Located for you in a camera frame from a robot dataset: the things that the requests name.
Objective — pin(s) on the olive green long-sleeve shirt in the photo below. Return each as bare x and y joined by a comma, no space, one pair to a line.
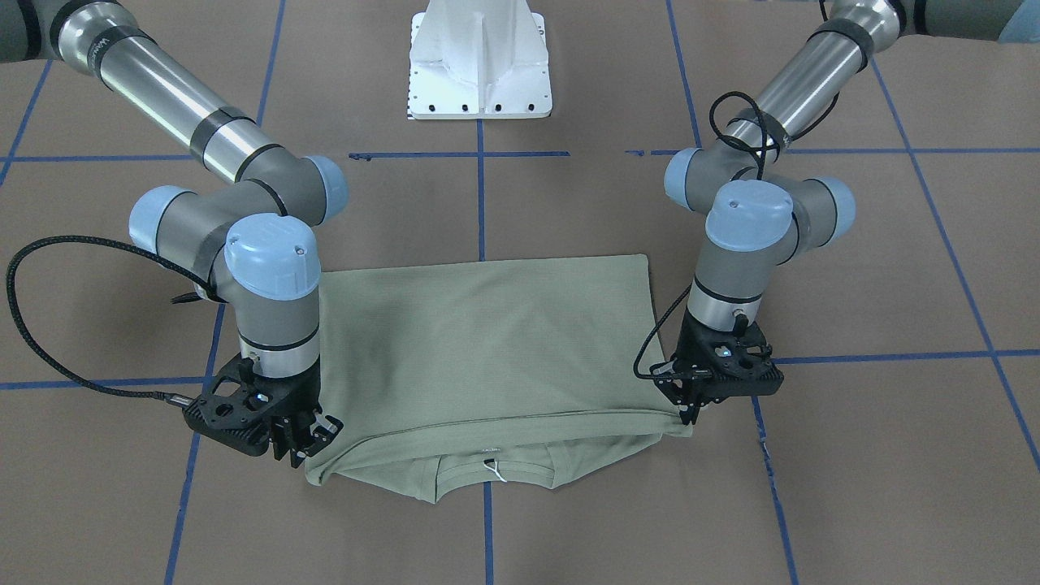
519,371

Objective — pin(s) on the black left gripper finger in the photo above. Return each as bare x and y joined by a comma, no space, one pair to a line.
674,390
690,405

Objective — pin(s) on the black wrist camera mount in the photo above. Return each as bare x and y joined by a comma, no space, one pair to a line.
741,366
223,411

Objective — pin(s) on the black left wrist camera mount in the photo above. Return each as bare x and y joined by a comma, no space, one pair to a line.
741,366

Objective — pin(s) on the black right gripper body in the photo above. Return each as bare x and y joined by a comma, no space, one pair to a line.
298,396

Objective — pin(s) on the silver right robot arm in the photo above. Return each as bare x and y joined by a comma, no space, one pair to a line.
249,245

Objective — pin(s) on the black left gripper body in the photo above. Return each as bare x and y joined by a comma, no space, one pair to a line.
688,351

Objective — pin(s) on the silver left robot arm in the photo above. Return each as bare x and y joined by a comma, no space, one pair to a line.
920,326

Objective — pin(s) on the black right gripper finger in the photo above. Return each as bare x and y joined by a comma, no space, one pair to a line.
323,432
296,439

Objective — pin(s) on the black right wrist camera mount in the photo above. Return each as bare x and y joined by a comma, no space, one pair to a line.
223,411

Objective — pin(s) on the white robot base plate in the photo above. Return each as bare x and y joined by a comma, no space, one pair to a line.
478,60

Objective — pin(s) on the brown paper table cover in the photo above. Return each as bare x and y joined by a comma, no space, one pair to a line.
101,490

